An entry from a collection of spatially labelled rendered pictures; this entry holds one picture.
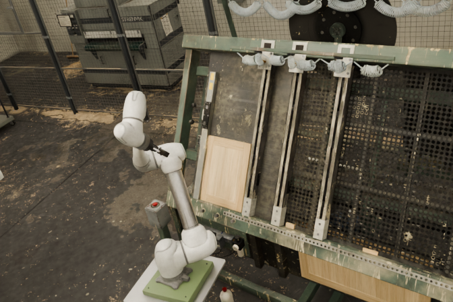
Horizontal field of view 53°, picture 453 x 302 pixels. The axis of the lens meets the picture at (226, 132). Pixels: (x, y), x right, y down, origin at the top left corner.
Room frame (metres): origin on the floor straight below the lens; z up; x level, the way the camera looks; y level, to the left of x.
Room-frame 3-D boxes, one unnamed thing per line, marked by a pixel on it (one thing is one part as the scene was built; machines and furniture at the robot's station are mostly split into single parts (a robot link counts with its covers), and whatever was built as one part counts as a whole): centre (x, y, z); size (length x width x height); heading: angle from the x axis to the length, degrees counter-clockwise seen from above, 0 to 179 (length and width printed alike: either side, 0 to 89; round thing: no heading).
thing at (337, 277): (2.08, -0.69, 0.53); 0.90 x 0.02 x 0.55; 50
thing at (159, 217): (2.68, 0.62, 0.84); 0.12 x 0.12 x 0.18; 50
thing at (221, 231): (2.45, 0.24, 0.69); 0.50 x 0.14 x 0.24; 50
